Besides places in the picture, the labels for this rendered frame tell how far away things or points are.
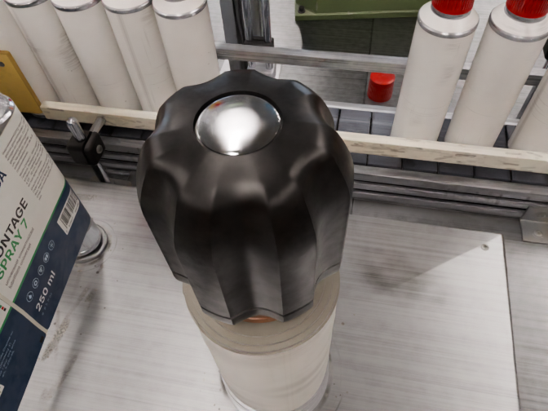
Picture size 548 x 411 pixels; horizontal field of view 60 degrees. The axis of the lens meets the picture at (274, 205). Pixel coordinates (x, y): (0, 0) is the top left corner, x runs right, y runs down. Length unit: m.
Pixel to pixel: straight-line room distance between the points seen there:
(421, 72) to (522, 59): 0.08
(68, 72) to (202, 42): 0.17
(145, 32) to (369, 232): 0.30
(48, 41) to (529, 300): 0.56
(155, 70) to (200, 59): 0.06
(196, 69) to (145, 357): 0.28
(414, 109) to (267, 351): 0.33
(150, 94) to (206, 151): 0.40
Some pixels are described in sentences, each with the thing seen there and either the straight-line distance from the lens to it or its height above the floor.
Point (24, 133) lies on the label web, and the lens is 0.39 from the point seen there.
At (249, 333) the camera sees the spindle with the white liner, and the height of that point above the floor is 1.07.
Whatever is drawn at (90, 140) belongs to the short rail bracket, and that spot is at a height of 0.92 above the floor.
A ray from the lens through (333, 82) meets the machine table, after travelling 0.70.
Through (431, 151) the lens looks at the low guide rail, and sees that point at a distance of 0.52.
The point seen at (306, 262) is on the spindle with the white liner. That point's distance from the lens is 0.17.
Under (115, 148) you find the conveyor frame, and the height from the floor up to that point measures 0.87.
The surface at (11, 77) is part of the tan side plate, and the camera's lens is 0.62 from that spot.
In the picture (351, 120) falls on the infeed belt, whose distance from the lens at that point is 0.58.
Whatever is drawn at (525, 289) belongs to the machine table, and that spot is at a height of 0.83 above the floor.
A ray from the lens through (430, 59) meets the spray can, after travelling 0.46.
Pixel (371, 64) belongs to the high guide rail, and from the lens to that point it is 0.53.
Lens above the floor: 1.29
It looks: 56 degrees down
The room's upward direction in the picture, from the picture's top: 5 degrees counter-clockwise
